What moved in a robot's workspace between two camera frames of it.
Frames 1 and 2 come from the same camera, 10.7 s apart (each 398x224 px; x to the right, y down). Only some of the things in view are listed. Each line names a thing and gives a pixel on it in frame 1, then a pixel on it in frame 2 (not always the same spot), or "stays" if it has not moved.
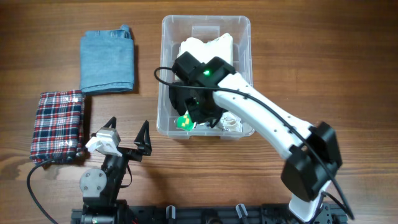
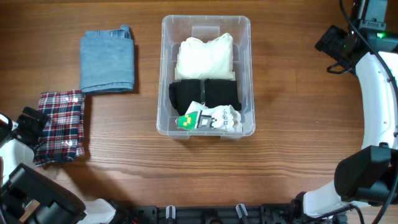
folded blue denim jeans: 107,60 stays
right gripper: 195,114 → 328,42
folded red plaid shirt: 58,132 stays
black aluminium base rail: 332,213 stays
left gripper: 143,147 → 27,119
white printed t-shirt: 226,122 stays
